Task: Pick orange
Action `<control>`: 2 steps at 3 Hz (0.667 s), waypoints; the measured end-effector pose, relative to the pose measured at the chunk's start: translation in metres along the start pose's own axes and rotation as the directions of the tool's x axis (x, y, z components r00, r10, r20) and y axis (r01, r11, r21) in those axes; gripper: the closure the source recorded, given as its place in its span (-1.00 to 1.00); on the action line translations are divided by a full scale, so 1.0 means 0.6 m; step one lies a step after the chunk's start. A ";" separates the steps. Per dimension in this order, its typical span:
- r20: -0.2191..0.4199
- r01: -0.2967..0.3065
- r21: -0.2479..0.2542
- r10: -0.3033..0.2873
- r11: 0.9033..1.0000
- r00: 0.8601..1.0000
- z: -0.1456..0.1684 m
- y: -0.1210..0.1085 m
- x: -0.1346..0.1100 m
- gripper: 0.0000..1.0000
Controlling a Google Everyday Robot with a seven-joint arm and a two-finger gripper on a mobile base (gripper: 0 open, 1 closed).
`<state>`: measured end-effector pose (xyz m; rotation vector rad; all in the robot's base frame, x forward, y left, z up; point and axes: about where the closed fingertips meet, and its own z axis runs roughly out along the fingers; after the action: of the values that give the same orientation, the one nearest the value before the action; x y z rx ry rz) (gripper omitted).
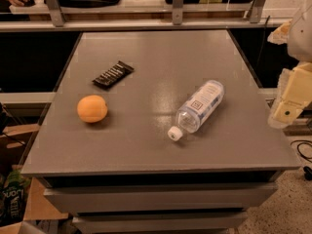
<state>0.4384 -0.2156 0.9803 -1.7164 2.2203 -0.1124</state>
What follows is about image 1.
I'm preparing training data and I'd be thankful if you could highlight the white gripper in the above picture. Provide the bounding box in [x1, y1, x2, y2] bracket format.
[267, 0, 312, 129]

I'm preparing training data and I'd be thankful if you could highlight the orange fruit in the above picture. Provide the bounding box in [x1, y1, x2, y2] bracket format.
[77, 95, 108, 123]

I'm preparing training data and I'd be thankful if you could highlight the clear plastic water bottle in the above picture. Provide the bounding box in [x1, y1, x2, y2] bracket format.
[168, 80, 224, 141]

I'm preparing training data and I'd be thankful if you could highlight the grey drawer cabinet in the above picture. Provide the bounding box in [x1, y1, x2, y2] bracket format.
[22, 30, 300, 234]

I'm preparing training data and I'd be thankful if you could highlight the black snack bar wrapper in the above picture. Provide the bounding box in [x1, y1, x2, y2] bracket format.
[93, 60, 135, 90]

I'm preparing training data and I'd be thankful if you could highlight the green snack bag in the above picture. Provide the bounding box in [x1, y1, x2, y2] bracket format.
[1, 169, 31, 226]

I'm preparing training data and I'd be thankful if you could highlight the metal shelf bracket right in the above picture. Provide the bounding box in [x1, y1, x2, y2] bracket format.
[247, 0, 266, 23]

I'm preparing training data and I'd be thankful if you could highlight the metal shelf bracket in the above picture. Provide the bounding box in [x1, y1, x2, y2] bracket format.
[247, 0, 266, 23]
[172, 0, 183, 25]
[45, 0, 64, 27]

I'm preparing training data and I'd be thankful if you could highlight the black cable on floor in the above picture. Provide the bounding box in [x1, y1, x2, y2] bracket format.
[290, 139, 312, 181]

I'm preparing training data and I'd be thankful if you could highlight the metal shelf bracket middle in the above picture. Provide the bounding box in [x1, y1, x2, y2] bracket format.
[172, 0, 183, 25]

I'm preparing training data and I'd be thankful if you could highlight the metal shelf bracket left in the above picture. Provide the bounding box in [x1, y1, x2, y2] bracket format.
[45, 0, 64, 27]

